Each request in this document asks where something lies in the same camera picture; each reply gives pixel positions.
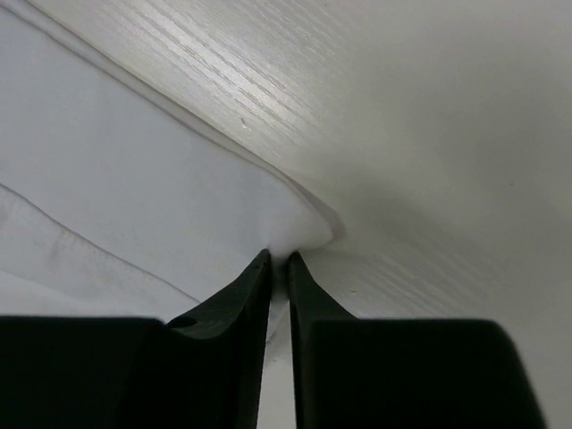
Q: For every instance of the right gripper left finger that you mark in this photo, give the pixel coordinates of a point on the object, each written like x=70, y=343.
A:
x=203, y=369

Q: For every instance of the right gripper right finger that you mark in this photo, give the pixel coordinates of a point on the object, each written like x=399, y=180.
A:
x=401, y=373

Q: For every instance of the white skirt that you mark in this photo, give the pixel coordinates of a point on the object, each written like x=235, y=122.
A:
x=116, y=202

